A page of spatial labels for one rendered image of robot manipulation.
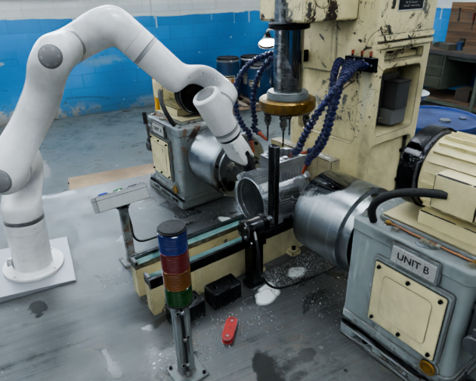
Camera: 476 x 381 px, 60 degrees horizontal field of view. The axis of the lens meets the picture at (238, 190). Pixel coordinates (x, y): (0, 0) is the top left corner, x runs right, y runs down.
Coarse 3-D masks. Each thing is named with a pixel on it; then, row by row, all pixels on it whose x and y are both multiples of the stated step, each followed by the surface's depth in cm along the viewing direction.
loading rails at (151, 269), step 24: (240, 216) 144; (192, 240) 132; (216, 240) 137; (240, 240) 130; (288, 240) 143; (144, 264) 123; (192, 264) 120; (216, 264) 126; (240, 264) 133; (144, 288) 126; (192, 288) 124
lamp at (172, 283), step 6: (162, 276) 86; (168, 276) 84; (174, 276) 84; (180, 276) 84; (186, 276) 86; (168, 282) 85; (174, 282) 85; (180, 282) 85; (186, 282) 86; (168, 288) 86; (174, 288) 86; (180, 288) 86; (186, 288) 87
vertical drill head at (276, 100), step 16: (288, 32) 117; (288, 48) 119; (288, 64) 121; (288, 80) 123; (272, 96) 125; (288, 96) 123; (304, 96) 125; (272, 112) 124; (288, 112) 122; (304, 112) 123
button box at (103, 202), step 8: (144, 184) 134; (120, 192) 130; (128, 192) 131; (136, 192) 133; (144, 192) 134; (96, 200) 126; (104, 200) 127; (112, 200) 128; (120, 200) 130; (128, 200) 131; (136, 200) 132; (96, 208) 128; (104, 208) 127; (112, 208) 128
